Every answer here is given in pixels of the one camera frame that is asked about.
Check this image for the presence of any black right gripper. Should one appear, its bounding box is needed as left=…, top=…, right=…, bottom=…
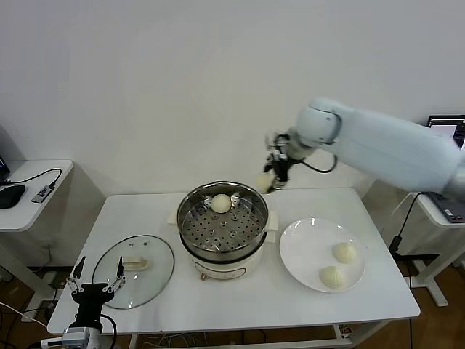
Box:
left=263, top=132, right=295, bottom=192

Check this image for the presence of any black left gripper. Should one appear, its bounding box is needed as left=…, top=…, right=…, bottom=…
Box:
left=66, top=256, right=127, bottom=330

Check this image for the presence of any white steamed baozi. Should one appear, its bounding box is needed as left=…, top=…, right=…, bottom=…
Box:
left=255, top=173, right=274, bottom=194
left=333, top=242, right=358, bottom=265
left=318, top=265, right=348, bottom=290
left=211, top=193, right=232, bottom=214

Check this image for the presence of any glass lid with cream handle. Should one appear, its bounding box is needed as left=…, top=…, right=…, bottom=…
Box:
left=92, top=234, right=176, bottom=310

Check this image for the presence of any perforated steel steamer basket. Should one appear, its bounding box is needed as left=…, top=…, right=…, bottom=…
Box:
left=166, top=180, right=280, bottom=255

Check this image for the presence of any white round plate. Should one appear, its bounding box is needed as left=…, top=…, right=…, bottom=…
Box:
left=278, top=217, right=366, bottom=294

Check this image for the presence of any white side table with mouse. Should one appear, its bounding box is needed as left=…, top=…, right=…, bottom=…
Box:
left=0, top=159, right=76, bottom=324

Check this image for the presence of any grey usb hub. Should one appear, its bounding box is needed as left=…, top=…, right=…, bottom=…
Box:
left=31, top=184, right=52, bottom=204

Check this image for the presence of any cream electric cooker pot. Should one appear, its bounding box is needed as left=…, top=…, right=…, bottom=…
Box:
left=180, top=225, right=278, bottom=281

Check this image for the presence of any black computer mouse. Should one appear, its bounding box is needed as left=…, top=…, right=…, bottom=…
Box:
left=0, top=184, right=28, bottom=210

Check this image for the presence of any white side table with laptop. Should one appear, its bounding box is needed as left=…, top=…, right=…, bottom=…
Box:
left=410, top=190, right=465, bottom=308

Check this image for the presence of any grey open laptop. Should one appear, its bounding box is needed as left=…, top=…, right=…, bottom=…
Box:
left=426, top=115, right=465, bottom=224

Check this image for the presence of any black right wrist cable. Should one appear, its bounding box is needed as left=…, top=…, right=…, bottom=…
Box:
left=300, top=153, right=339, bottom=174

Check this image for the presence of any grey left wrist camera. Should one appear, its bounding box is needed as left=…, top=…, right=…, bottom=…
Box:
left=60, top=326, right=91, bottom=346

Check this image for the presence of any black usb hub cable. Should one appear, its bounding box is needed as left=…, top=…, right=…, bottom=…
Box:
left=0, top=167, right=63, bottom=190

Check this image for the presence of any black laptop power cable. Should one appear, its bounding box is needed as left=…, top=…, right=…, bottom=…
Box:
left=388, top=191, right=424, bottom=255

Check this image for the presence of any white main table frame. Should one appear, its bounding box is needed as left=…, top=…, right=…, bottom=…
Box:
left=129, top=321, right=392, bottom=349

